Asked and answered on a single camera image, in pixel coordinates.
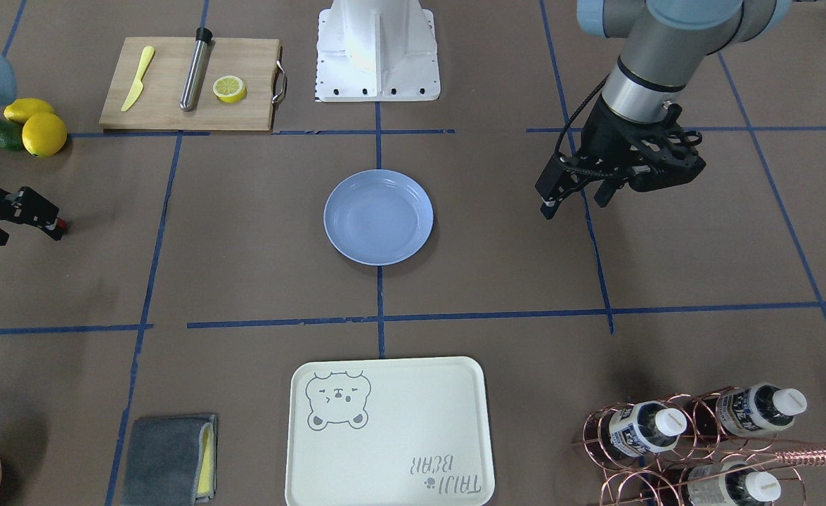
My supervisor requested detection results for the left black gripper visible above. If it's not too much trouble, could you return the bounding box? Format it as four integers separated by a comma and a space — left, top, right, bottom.
535, 98, 707, 220

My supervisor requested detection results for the blue plate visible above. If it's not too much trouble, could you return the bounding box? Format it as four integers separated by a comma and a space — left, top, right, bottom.
323, 169, 435, 266

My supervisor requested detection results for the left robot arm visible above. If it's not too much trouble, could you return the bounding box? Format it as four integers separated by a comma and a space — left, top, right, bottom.
535, 1, 791, 220

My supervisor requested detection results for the green avocado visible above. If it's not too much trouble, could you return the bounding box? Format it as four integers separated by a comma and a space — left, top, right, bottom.
0, 119, 25, 153

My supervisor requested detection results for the yellow lemon large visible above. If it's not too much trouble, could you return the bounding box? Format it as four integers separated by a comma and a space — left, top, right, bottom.
22, 112, 68, 157

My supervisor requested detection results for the yellow lemon small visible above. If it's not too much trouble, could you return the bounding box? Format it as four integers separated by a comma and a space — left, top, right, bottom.
4, 97, 56, 125

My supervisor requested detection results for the yellow plastic knife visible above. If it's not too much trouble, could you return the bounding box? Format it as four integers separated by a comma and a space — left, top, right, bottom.
120, 46, 155, 112

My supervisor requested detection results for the half lemon slice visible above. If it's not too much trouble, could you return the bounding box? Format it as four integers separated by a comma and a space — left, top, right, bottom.
212, 76, 247, 103

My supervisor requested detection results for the bottle white cap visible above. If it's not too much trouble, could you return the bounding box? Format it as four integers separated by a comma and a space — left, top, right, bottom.
715, 382, 808, 438
607, 401, 688, 458
683, 460, 782, 505

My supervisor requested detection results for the bamboo cutting board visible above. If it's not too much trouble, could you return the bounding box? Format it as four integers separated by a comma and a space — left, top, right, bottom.
98, 37, 283, 132

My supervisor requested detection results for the steel muddler black cap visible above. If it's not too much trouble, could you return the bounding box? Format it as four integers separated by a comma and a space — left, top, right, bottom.
179, 27, 213, 112

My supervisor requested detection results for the grey yellow folded cloth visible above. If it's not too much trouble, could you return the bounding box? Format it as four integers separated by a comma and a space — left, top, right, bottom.
120, 413, 219, 505

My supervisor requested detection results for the cream bear tray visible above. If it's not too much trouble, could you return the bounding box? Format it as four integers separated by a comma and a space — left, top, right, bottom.
284, 356, 496, 505

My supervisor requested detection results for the bottle white cap lower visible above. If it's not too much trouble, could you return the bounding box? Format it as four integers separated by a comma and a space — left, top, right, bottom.
683, 460, 782, 505

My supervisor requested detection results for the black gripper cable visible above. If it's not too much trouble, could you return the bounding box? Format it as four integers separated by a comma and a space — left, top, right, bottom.
559, 74, 609, 176

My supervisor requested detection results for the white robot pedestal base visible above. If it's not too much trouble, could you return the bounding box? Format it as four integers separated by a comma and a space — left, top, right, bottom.
314, 1, 441, 103

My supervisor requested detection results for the copper wire bottle rack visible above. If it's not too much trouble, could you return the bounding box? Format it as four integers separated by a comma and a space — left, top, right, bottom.
573, 385, 826, 505

